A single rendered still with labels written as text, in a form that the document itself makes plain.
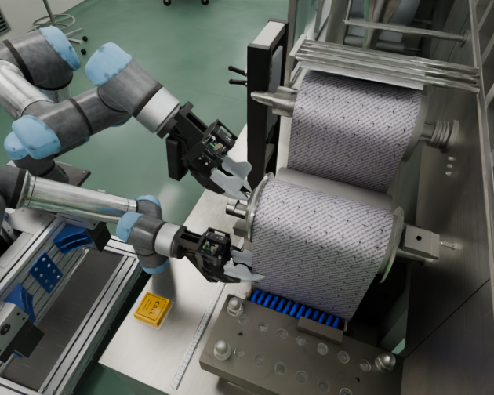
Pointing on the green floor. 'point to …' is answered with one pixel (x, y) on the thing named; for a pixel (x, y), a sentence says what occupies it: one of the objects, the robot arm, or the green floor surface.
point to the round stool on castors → (59, 24)
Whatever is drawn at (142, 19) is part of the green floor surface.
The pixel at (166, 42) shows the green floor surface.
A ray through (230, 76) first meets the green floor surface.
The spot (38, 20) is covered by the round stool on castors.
